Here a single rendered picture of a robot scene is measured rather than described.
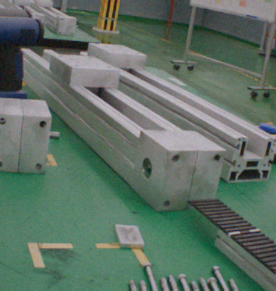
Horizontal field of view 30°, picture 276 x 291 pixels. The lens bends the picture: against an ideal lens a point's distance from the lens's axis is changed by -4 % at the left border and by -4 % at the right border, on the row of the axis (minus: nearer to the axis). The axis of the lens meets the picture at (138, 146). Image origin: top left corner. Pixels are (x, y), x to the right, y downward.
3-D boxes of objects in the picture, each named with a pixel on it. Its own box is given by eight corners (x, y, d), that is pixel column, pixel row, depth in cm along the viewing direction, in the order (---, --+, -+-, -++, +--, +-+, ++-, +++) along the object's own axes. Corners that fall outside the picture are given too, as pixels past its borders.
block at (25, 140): (60, 175, 83) (67, 117, 80) (-10, 170, 80) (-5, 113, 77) (52, 153, 92) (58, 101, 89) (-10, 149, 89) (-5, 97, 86)
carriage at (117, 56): (142, 79, 143) (146, 55, 141) (105, 76, 138) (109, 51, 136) (119, 67, 156) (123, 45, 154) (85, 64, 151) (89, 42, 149)
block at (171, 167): (224, 206, 82) (238, 150, 79) (156, 211, 76) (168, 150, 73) (196, 184, 89) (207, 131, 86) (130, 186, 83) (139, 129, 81)
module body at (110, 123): (183, 185, 88) (193, 136, 85) (130, 186, 83) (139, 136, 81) (48, 77, 155) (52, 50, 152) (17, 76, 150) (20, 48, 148)
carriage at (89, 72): (115, 100, 113) (120, 70, 111) (67, 98, 108) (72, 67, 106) (89, 83, 127) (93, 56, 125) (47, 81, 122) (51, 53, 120)
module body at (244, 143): (268, 180, 97) (277, 138, 94) (227, 183, 92) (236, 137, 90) (106, 79, 164) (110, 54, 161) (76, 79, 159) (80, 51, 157)
